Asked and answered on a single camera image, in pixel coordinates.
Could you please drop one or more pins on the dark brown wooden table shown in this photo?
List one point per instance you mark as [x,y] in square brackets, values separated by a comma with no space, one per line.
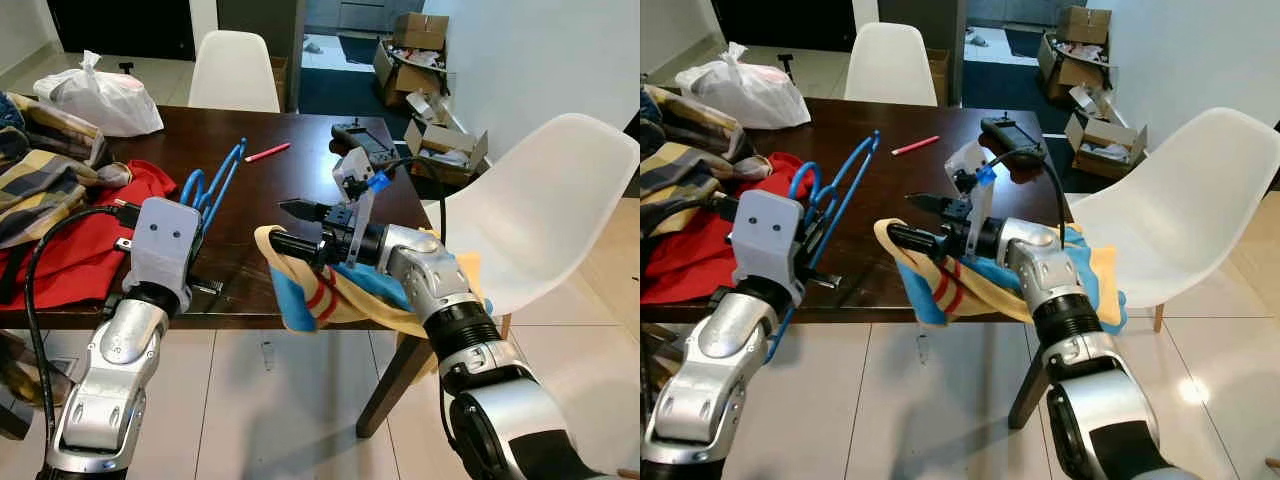
[855,250]
[235,270]

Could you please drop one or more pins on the red garment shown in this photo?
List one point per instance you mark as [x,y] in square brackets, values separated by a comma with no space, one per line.
[70,250]
[690,250]

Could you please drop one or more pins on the white plastic bag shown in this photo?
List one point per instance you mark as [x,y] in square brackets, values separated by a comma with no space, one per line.
[100,100]
[745,90]

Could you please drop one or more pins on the grey handheld controller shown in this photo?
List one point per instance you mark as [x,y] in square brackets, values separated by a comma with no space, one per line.
[360,140]
[1005,135]

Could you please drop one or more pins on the blue plastic hanger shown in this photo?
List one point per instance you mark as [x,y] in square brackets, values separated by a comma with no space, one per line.
[231,165]
[860,165]

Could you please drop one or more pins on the flat torn cardboard box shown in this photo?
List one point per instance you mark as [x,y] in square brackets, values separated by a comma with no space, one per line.
[1088,102]
[425,108]

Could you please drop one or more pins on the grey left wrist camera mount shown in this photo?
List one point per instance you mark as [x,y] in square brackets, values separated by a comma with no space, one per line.
[165,240]
[765,235]

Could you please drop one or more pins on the yellow navy plaid garment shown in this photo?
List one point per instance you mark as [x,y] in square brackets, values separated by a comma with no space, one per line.
[680,160]
[40,185]

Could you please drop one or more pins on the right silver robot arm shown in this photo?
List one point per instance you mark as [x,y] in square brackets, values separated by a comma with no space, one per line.
[1050,280]
[430,280]

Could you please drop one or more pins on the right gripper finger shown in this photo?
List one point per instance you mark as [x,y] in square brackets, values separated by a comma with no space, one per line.
[310,217]
[940,211]
[305,205]
[935,199]

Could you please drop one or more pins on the yellow and blue shirt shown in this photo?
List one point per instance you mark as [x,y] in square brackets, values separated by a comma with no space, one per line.
[350,300]
[930,300]

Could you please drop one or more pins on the red pen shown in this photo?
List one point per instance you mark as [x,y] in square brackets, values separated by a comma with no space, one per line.
[915,145]
[268,152]

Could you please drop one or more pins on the plain brown cardboard box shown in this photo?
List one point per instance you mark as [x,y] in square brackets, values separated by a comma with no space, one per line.
[280,85]
[940,78]

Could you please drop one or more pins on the large open cardboard box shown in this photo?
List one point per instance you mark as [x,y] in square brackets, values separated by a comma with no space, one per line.
[415,45]
[1080,40]

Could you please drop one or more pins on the small open cardboard box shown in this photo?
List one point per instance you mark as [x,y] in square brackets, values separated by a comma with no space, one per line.
[445,155]
[1105,150]

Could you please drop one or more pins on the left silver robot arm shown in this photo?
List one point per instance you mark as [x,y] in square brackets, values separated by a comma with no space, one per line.
[720,380]
[110,380]

